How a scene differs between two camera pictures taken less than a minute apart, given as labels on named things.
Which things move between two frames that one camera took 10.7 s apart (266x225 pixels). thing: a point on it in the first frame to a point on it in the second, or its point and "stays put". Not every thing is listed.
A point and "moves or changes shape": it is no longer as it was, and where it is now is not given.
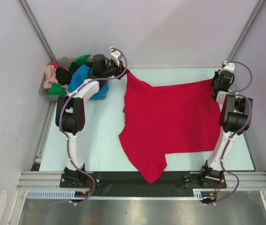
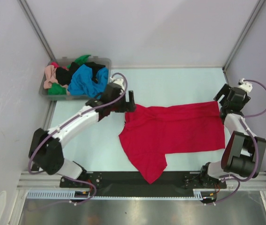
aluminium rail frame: x=243 y=180 stays put
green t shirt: x=56 y=89 stays put
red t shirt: x=163 y=120 moves or changes shape
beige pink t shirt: x=50 y=76 stays put
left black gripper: x=120 y=69 to x=127 y=106
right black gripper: x=217 y=75 to x=225 y=91
